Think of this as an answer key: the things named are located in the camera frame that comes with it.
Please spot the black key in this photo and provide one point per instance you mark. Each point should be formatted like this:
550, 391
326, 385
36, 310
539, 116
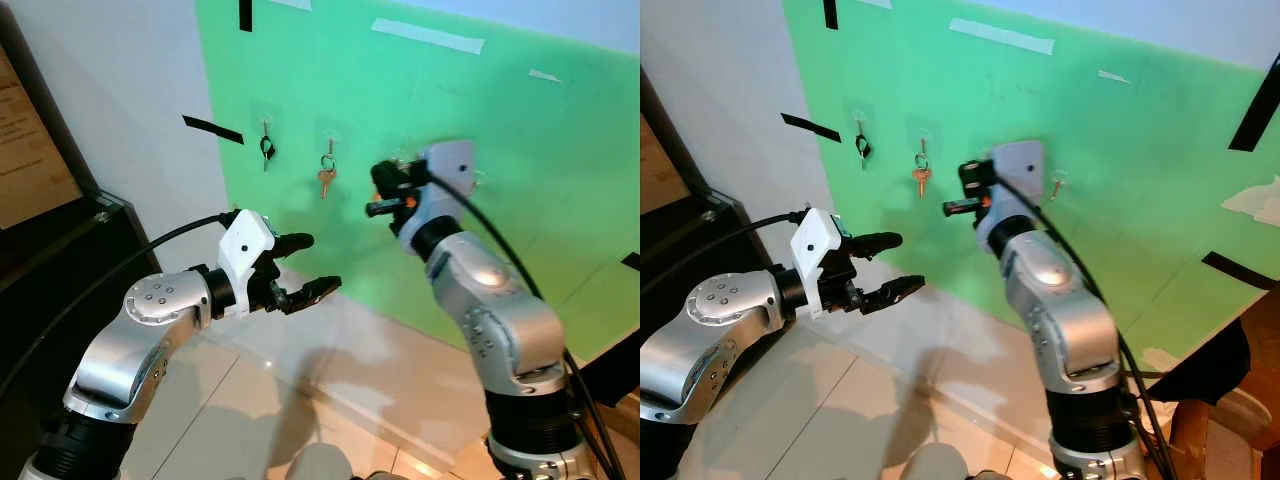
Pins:
266, 150
863, 148

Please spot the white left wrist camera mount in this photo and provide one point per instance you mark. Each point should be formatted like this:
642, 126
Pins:
245, 245
815, 245

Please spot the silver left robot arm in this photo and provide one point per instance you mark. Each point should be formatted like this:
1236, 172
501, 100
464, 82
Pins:
130, 350
700, 340

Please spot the long white tape strip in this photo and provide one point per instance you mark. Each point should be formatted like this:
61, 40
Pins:
1002, 36
428, 36

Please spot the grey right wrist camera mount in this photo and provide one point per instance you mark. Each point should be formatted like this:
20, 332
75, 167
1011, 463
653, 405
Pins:
450, 170
1020, 170

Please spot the green wall sheet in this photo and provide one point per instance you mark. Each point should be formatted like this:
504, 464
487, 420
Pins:
450, 100
1100, 120

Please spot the grey robot leg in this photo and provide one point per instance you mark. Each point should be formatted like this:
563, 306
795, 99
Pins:
915, 462
318, 462

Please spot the black fabric object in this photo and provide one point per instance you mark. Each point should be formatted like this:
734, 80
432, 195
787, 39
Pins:
610, 370

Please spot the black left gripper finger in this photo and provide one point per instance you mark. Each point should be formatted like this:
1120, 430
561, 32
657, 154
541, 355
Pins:
312, 294
895, 294
292, 244
878, 244

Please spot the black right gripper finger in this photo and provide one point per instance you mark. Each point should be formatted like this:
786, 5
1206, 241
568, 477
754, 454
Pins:
963, 208
971, 178
385, 178
384, 208

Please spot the brass key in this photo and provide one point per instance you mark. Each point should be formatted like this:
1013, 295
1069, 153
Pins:
921, 178
326, 180

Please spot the black tape strip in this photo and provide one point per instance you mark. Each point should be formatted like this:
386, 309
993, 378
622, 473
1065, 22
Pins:
246, 14
1255, 100
630, 261
213, 130
1238, 271
830, 13
810, 127

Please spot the small silver key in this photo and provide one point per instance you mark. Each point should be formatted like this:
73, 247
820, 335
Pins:
1056, 187

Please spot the brown wooden furniture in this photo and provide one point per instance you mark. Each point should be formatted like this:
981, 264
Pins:
1230, 420

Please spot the brown cardboard box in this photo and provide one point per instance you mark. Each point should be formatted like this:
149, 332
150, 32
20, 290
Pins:
25, 150
655, 170

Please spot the small white tape strip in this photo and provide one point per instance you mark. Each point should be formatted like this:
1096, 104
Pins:
545, 76
1114, 76

